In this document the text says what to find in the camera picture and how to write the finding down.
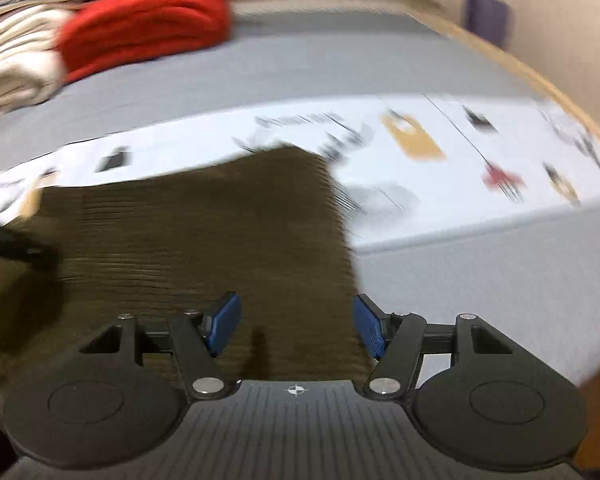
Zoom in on red folded cloth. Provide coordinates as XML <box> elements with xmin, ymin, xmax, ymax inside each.
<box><xmin>56</xmin><ymin>0</ymin><xmax>234</xmax><ymax>87</ymax></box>

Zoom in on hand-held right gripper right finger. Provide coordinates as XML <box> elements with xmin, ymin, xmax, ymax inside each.
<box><xmin>352</xmin><ymin>293</ymin><xmax>515</xmax><ymax>402</ymax></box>

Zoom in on grey bed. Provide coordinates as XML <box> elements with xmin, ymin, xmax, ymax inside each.
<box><xmin>0</xmin><ymin>0</ymin><xmax>600</xmax><ymax>391</ymax></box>

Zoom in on brown corduroy pants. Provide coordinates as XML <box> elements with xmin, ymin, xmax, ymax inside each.
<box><xmin>0</xmin><ymin>142</ymin><xmax>378</xmax><ymax>386</ymax></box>

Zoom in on purple flat item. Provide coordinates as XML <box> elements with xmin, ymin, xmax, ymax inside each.
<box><xmin>464</xmin><ymin>0</ymin><xmax>514</xmax><ymax>52</ymax></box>

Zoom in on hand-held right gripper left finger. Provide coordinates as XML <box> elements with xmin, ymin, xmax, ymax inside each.
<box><xmin>77</xmin><ymin>290</ymin><xmax>242</xmax><ymax>402</ymax></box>

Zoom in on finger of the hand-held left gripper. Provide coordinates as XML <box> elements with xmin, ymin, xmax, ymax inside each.
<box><xmin>0</xmin><ymin>222</ymin><xmax>65</xmax><ymax>275</ymax></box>

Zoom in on white printed sheet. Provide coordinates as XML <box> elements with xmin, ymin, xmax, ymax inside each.
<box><xmin>0</xmin><ymin>91</ymin><xmax>600</xmax><ymax>253</ymax></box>

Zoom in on wooden bed frame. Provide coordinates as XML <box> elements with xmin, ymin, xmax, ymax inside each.
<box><xmin>420</xmin><ymin>7</ymin><xmax>600</xmax><ymax>153</ymax></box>

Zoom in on cream folded cloth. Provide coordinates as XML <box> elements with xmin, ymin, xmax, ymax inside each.
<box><xmin>0</xmin><ymin>6</ymin><xmax>78</xmax><ymax>132</ymax></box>

